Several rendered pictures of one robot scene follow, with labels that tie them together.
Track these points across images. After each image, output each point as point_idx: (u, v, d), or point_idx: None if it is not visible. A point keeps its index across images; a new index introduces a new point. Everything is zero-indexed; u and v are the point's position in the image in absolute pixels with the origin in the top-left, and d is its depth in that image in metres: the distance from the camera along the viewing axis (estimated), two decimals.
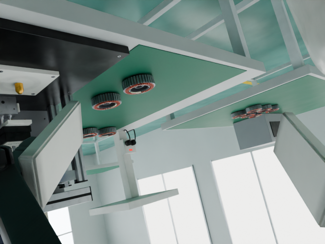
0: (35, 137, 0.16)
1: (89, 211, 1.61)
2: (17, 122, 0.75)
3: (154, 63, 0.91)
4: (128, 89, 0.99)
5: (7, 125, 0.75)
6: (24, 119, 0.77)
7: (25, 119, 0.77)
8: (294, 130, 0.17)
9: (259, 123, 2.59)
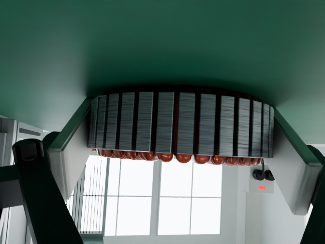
0: (57, 131, 0.16)
1: None
2: None
3: (200, 9, 0.07)
4: None
5: None
6: None
7: None
8: (274, 124, 0.17)
9: None
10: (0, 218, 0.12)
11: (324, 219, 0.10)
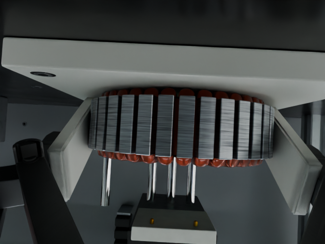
0: (57, 131, 0.16)
1: None
2: (162, 238, 0.21)
3: None
4: None
5: (138, 232, 0.23)
6: (195, 224, 0.21)
7: (197, 223, 0.21)
8: (274, 123, 0.17)
9: None
10: (1, 218, 0.12)
11: (323, 218, 0.10)
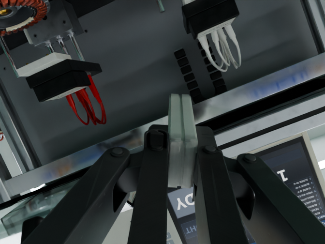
0: (156, 125, 0.18)
1: None
2: None
3: None
4: None
5: (187, 3, 0.38)
6: None
7: None
8: (180, 108, 0.19)
9: None
10: (120, 204, 0.13)
11: (215, 194, 0.11)
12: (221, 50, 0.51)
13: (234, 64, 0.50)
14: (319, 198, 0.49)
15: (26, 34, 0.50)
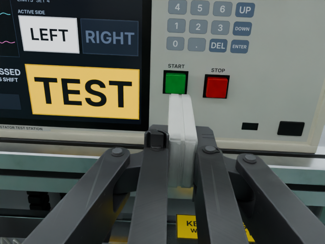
0: (156, 125, 0.18)
1: None
2: None
3: None
4: None
5: None
6: None
7: None
8: (180, 108, 0.19)
9: None
10: (120, 204, 0.13)
11: (215, 194, 0.11)
12: None
13: (2, 243, 0.41)
14: None
15: None
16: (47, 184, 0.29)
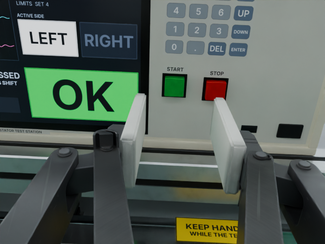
0: (117, 125, 0.18)
1: None
2: None
3: None
4: None
5: None
6: None
7: None
8: (217, 112, 0.19)
9: None
10: (73, 205, 0.13)
11: (258, 199, 0.11)
12: None
13: None
14: None
15: None
16: None
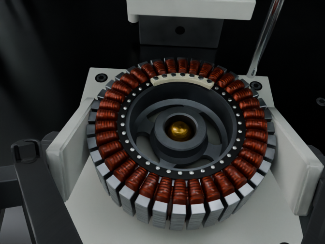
0: (56, 132, 0.16)
1: None
2: (207, 4, 0.14)
3: None
4: (243, 114, 0.18)
5: None
6: None
7: None
8: (274, 124, 0.17)
9: None
10: None
11: None
12: None
13: None
14: None
15: None
16: None
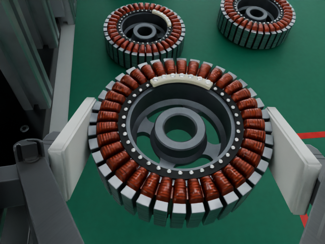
0: (57, 131, 0.16)
1: None
2: None
3: None
4: (242, 114, 0.18)
5: None
6: None
7: None
8: (274, 124, 0.17)
9: None
10: (1, 218, 0.12)
11: (323, 218, 0.10)
12: None
13: None
14: None
15: None
16: None
